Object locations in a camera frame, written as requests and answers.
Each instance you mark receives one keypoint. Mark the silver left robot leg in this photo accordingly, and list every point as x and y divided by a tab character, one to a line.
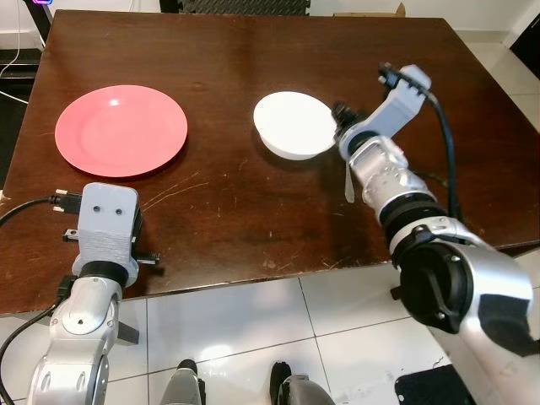
184	384

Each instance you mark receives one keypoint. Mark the silver right robot leg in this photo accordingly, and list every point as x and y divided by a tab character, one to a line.
299	388

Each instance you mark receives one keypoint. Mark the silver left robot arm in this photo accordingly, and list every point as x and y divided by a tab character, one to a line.
80	337

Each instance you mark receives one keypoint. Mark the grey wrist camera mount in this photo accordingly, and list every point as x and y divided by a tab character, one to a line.
105	228
396	105

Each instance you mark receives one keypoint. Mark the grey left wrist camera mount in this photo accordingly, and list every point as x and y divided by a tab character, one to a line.
105	228

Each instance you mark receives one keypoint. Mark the pink round plate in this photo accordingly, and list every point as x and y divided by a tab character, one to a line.
121	131

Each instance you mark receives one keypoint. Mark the black foam mat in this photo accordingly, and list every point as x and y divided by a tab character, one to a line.
219	6

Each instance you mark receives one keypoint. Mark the black floor mat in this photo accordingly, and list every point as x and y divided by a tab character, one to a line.
422	390

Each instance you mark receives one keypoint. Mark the black cabinet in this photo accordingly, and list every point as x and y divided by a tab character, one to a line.
527	46

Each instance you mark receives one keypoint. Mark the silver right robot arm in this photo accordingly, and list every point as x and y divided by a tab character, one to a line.
456	287

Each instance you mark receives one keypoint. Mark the silver robot leg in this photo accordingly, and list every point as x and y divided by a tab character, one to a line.
299	388
184	384

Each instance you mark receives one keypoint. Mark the white round bowl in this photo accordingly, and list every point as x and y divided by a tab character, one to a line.
291	122

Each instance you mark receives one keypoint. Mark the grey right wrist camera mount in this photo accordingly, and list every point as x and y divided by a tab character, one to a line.
396	105

